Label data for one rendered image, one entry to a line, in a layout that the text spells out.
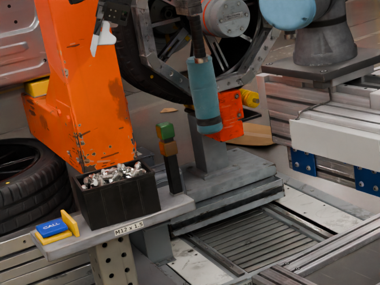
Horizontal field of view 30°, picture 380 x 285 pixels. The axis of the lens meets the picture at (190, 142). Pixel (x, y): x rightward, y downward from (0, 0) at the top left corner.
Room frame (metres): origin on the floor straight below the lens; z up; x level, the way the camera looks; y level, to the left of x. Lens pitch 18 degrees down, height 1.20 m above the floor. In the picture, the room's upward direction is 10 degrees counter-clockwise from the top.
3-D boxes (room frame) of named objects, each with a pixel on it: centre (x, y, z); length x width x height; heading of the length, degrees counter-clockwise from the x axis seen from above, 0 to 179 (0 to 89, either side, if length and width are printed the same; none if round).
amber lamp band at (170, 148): (1.89, 0.06, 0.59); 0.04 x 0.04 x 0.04; 24
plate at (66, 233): (1.74, 0.40, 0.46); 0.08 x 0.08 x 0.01; 24
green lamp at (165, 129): (1.89, 0.06, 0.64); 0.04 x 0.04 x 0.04; 24
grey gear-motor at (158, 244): (2.37, 0.19, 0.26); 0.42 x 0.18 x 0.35; 24
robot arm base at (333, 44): (1.66, -0.35, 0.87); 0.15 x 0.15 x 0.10
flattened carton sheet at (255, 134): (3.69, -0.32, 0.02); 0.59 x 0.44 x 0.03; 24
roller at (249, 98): (2.62, -0.21, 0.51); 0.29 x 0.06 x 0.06; 24
